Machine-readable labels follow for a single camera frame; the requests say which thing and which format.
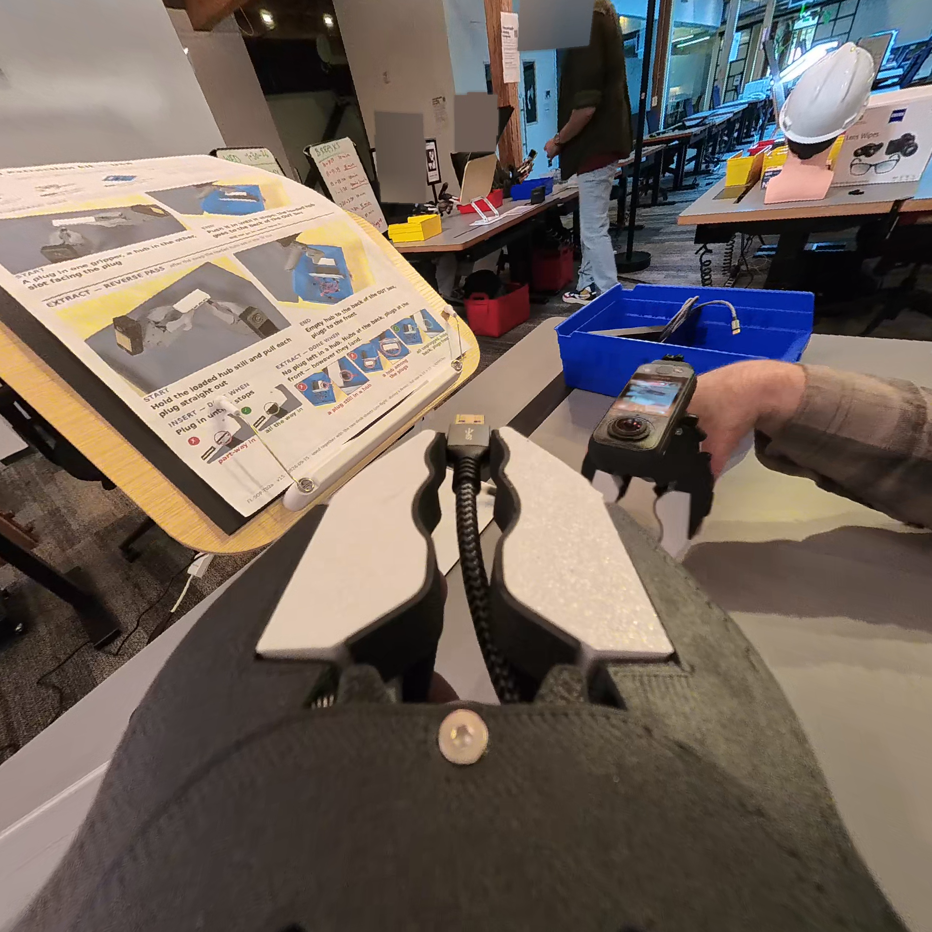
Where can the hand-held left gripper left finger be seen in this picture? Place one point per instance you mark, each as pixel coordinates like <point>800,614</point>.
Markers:
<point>357,583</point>

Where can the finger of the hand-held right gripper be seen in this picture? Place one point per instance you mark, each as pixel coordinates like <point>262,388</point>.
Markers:
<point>606,487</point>
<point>674,524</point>

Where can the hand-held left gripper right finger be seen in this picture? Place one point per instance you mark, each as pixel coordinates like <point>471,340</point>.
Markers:
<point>583,583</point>

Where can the person's right hand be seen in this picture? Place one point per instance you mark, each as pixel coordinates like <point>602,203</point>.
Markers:
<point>743,401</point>

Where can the blue storage bin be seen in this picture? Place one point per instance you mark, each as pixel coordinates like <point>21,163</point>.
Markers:
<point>685,342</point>

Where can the red storage bin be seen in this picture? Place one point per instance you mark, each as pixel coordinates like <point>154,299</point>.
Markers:
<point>552,270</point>
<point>498,309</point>

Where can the grey work table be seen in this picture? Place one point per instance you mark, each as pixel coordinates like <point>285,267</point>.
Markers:
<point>481,226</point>

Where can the yellow storage bin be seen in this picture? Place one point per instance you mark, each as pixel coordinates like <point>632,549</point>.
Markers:
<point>743,168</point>
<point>415,229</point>

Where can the grey display table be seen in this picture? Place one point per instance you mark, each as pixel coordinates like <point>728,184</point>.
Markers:
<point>816,204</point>

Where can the pink mannequin head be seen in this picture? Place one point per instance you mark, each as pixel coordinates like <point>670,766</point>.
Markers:
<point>801,178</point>

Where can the instruction sheet wooden board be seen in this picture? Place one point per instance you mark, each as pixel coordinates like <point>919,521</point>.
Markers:
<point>219,321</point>

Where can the white product box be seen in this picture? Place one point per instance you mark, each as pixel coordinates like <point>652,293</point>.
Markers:
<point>889,139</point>

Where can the white hard hat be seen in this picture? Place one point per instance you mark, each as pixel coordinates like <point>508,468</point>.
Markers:
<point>823,88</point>

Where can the handwritten whiteboard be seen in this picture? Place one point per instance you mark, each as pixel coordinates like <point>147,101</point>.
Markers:
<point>347,178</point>

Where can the wooden post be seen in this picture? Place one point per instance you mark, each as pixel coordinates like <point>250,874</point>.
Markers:
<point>504,73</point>

